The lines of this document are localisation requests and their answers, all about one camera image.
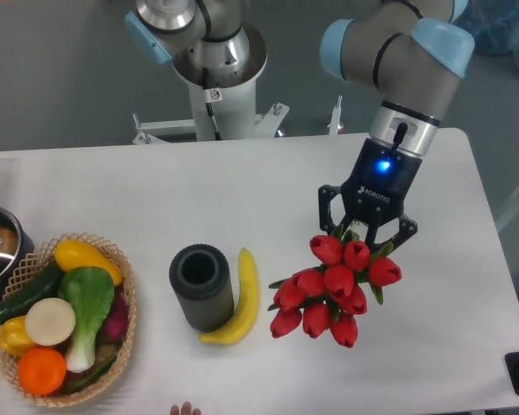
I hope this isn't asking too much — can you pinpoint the green bok choy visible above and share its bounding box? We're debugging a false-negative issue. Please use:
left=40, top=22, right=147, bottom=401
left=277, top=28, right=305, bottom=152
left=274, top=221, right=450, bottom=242
left=58, top=266, right=114, bottom=373

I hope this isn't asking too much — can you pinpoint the purple sweet potato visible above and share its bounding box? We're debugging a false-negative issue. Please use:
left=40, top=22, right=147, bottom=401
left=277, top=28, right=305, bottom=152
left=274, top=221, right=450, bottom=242
left=101, top=291, right=129, bottom=341

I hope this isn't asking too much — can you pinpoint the green cucumber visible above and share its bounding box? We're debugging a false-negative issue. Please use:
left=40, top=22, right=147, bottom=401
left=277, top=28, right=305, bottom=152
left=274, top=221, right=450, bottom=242
left=0, top=260, right=65, bottom=325

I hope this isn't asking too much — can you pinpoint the blue plastic bag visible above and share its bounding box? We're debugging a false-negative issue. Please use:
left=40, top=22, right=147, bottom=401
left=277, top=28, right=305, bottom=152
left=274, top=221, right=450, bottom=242
left=454, top=0, right=519, bottom=70

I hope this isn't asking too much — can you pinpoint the dark grey ribbed vase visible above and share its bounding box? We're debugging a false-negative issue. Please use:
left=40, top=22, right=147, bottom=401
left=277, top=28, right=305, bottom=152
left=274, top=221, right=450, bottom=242
left=169, top=244, right=234, bottom=332

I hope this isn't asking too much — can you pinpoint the yellow bell pepper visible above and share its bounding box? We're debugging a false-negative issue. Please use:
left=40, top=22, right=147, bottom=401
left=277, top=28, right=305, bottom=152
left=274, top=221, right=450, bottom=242
left=0, top=316, right=37, bottom=356

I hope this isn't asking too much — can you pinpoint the red tulip bouquet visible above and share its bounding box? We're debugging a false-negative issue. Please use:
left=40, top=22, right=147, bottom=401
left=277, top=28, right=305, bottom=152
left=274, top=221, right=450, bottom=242
left=269, top=225, right=402, bottom=348

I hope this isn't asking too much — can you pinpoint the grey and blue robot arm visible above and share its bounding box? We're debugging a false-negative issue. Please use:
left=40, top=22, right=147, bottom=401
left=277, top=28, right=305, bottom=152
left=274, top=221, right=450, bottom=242
left=125, top=1, right=475, bottom=250

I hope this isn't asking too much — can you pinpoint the person's hand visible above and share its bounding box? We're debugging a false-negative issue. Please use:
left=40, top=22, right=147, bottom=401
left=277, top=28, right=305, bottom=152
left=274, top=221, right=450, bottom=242
left=169, top=401, right=202, bottom=415

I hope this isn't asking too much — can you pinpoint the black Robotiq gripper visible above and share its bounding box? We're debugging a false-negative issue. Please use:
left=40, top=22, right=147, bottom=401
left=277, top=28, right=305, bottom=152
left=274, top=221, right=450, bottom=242
left=317, top=138, right=421, bottom=252

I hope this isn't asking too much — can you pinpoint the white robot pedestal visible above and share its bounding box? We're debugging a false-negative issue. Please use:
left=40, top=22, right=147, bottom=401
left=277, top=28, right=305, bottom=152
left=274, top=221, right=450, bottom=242
left=131, top=21, right=345, bottom=146

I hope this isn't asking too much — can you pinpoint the yellow squash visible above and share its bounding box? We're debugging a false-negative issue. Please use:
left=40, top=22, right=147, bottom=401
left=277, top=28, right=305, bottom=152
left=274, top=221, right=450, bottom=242
left=54, top=239, right=123, bottom=286

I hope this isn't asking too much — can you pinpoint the orange fruit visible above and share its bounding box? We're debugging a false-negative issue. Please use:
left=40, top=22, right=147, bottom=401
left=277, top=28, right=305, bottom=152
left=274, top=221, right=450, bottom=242
left=16, top=348, right=67, bottom=395

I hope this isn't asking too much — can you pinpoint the woven wicker basket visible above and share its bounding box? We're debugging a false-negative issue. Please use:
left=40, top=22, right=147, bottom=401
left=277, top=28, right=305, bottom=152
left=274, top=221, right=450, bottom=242
left=0, top=233, right=137, bottom=408

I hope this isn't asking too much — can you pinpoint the yellow banana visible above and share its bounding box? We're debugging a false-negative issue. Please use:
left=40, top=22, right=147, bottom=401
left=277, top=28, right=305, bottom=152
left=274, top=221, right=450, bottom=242
left=199, top=248, right=260, bottom=346

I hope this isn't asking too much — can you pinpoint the green chili pepper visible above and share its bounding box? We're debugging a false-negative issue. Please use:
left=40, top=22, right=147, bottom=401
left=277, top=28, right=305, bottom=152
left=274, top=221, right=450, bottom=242
left=64, top=354, right=117, bottom=395

